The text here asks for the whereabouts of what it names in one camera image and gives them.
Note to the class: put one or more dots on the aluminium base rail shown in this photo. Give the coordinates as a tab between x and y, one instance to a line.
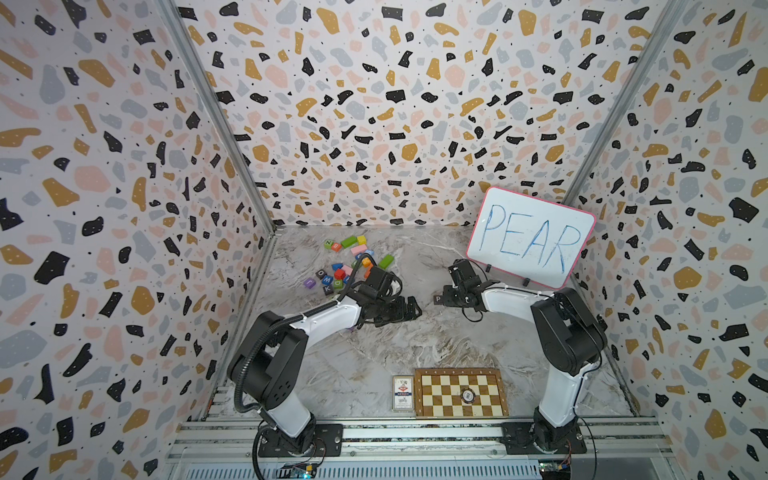
410	448

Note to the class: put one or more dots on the chess piece on board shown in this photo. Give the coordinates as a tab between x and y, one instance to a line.
468	396

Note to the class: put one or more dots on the long pink block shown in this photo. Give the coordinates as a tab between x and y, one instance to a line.
358	249

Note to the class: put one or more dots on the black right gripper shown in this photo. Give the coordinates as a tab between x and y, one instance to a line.
446	291

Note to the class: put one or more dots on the playing card box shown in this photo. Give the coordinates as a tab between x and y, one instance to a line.
403	393

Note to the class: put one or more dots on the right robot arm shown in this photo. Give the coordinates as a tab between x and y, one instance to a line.
571	338

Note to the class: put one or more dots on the pink framed whiteboard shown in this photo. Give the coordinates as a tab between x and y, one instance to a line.
528	237

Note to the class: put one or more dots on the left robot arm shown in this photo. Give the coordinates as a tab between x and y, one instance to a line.
266	365

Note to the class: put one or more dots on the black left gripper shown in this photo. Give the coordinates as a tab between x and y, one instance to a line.
401	314

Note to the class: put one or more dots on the long green block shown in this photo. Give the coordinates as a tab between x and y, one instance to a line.
386	261

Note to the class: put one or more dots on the wooden chessboard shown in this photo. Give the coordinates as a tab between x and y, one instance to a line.
460	393

